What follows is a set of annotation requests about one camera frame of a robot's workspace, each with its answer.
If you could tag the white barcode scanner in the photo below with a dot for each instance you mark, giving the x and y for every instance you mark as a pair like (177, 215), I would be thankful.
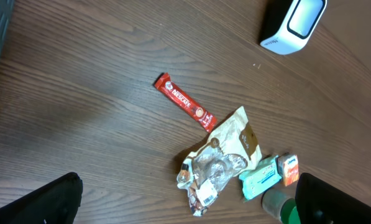
(289, 24)

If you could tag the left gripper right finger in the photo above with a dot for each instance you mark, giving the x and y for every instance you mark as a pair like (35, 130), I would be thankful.
(318, 202)

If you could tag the red Nescafe stick sachet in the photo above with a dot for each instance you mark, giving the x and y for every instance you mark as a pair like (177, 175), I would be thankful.
(165, 85)

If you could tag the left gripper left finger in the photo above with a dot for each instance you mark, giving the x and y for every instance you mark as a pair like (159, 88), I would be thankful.
(55, 203)

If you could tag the orange tissue pack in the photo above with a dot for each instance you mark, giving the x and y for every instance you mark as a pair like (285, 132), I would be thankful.
(288, 168)

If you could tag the brown cookie bag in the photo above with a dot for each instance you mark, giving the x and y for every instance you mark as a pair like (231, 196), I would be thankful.
(230, 149)

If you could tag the green wet wipes pack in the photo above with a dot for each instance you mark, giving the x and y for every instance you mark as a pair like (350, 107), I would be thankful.
(257, 181)

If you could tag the green lid jar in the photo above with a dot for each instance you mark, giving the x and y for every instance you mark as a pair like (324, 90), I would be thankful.
(280, 206)

